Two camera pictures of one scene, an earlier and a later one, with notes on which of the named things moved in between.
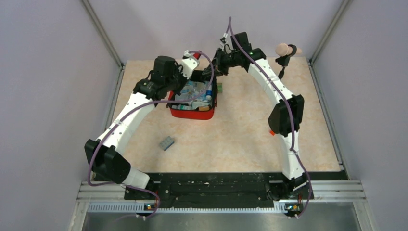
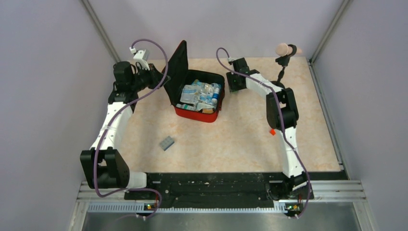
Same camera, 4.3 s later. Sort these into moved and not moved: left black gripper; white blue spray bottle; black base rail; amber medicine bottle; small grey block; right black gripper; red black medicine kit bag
Moved: red black medicine kit bag; right black gripper; left black gripper; white blue spray bottle; amber medicine bottle
Not moved: black base rail; small grey block
